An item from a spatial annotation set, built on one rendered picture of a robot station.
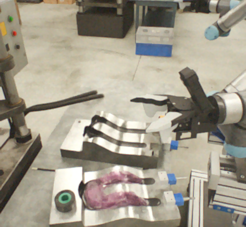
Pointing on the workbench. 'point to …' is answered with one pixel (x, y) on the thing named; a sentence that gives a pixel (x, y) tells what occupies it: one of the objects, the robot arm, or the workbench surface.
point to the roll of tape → (64, 195)
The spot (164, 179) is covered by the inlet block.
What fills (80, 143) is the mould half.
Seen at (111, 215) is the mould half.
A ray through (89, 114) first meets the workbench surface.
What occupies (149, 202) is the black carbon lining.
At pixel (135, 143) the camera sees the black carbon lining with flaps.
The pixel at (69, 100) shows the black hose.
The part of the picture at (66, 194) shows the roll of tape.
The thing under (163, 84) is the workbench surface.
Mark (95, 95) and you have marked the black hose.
